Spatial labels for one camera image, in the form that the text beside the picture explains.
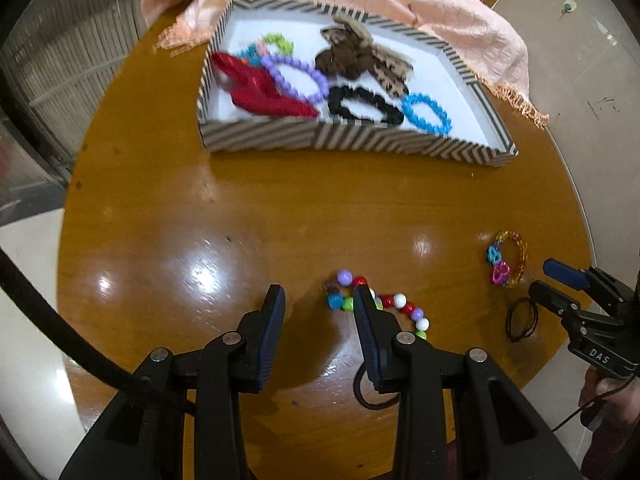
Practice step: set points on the black scrunchie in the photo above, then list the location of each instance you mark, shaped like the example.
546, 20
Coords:
358, 104

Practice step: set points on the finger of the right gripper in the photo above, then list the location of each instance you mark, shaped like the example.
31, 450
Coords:
566, 275
555, 301

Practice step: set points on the red satin bow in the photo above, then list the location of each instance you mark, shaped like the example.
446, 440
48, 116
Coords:
254, 90

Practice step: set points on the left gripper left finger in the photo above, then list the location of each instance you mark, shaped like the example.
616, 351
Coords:
260, 331

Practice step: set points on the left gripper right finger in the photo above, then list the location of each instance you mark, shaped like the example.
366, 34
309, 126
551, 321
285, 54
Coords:
377, 332

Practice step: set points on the leopard print ribbon bow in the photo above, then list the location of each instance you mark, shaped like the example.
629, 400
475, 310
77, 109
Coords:
390, 70

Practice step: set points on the person's right hand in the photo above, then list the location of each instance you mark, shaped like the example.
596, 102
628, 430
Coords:
624, 404

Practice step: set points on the striped white tray box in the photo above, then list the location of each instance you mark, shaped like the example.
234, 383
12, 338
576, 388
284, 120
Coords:
447, 113

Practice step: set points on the brown scrunchie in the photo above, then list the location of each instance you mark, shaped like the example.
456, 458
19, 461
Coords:
344, 59

